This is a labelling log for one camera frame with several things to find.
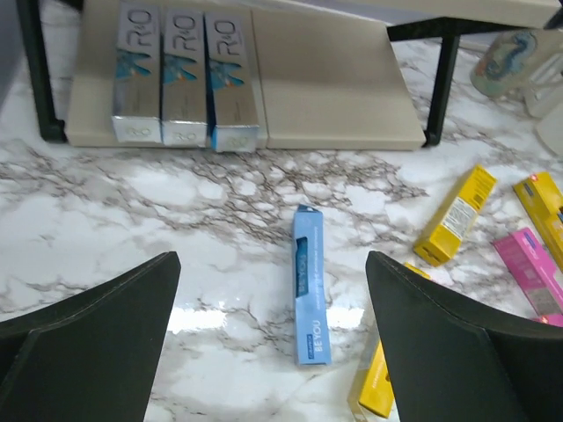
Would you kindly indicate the yellow toothpaste box right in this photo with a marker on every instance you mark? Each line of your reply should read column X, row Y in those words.
column 542, row 201

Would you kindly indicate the yellow toothpaste box middle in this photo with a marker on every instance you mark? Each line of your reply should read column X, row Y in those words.
column 443, row 235

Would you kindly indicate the pink toothpaste box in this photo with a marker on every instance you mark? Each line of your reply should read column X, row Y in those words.
column 535, row 272

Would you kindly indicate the metallic blue toothpaste box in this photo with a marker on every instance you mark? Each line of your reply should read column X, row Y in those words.
column 136, row 84
column 236, row 119
column 184, row 114

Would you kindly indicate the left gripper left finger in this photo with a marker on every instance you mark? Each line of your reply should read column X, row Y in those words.
column 94, row 355

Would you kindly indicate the beige three-tier shelf rack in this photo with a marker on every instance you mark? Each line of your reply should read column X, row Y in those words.
column 322, row 79

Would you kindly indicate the yellow toothpaste box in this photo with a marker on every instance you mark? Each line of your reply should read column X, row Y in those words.
column 371, row 392
column 443, row 235
column 542, row 201

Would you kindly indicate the cream ceramic mug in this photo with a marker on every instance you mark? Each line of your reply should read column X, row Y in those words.
column 502, row 65

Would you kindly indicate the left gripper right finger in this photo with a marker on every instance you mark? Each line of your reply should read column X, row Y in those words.
column 451, row 358

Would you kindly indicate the light blue toothpaste box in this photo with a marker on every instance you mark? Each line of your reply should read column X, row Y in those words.
column 312, row 336

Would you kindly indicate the yellow toothpaste box lower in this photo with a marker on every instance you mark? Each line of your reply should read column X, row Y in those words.
column 371, row 392

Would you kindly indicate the white plastic dish basket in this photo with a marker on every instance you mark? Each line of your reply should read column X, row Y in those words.
column 543, row 94

